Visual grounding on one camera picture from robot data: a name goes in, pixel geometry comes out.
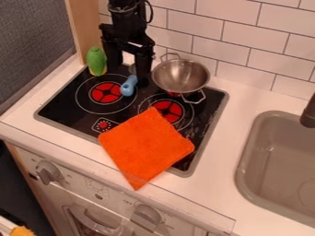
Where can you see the tap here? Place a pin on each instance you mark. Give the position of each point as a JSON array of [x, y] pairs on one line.
[[308, 113]]

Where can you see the silver pot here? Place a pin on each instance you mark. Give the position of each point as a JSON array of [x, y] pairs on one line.
[[180, 76]]

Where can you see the green toy bottle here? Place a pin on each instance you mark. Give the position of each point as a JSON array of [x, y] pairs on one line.
[[96, 61]]

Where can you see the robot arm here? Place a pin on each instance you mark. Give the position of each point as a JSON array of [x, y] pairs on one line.
[[125, 4]]

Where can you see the blue toy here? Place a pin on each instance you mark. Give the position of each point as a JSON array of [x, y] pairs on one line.
[[128, 85]]

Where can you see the toy stove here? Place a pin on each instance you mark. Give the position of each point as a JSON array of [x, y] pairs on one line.
[[123, 113]]

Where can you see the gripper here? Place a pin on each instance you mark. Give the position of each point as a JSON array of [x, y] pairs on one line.
[[126, 29]]

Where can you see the orange cloth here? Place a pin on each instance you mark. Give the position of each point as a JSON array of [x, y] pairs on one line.
[[144, 147]]

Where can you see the toy sink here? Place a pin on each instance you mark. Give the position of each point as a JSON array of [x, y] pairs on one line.
[[279, 166]]

